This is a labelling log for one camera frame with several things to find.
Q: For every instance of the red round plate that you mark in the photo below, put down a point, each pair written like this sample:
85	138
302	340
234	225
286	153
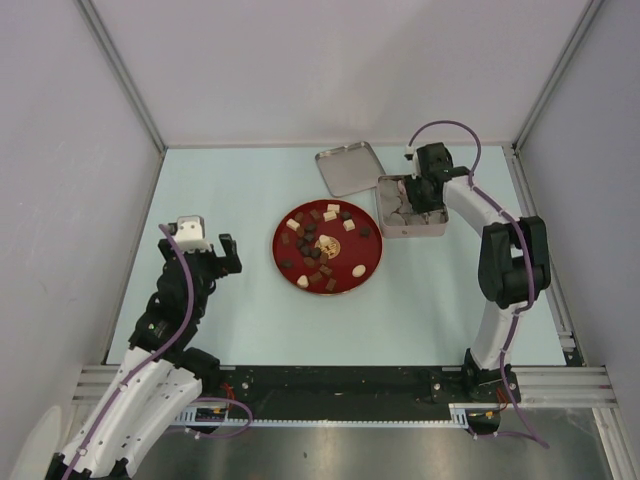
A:
324	251

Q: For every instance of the white chocolate cube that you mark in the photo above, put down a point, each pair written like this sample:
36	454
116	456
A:
349	225

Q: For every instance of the metal tin box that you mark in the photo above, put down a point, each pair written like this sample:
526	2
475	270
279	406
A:
396	216

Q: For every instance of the white rectangular chocolate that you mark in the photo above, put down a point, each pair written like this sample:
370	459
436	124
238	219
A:
329	216

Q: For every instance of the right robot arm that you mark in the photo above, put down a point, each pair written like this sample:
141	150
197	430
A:
513	268

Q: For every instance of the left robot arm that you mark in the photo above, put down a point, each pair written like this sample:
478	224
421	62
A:
161	373

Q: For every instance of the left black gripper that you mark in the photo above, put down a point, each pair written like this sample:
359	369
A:
233	264

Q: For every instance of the metal tin lid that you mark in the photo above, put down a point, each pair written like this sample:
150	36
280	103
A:
349	169

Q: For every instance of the white heart chocolate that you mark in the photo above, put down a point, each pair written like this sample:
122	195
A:
302	282

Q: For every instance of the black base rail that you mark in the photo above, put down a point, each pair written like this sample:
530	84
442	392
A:
370	395

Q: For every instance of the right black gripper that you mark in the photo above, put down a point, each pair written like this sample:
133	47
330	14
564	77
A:
416	205

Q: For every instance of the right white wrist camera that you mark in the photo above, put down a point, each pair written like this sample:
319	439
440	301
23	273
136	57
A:
411	156

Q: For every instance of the white oval chocolate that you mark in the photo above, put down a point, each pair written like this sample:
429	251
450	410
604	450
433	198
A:
358	271

